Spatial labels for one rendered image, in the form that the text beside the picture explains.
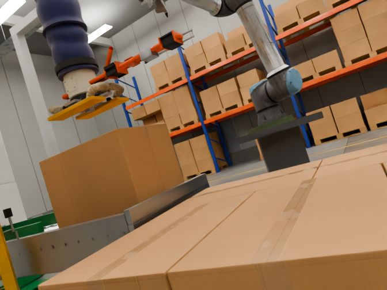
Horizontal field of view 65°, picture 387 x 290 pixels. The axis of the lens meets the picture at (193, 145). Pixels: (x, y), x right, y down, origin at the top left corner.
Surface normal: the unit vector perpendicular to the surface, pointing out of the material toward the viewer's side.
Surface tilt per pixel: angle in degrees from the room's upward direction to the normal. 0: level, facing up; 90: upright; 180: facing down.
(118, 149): 90
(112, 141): 90
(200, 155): 90
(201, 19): 90
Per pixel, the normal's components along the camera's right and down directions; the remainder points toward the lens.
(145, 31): -0.47, 0.12
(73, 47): 0.29, -0.40
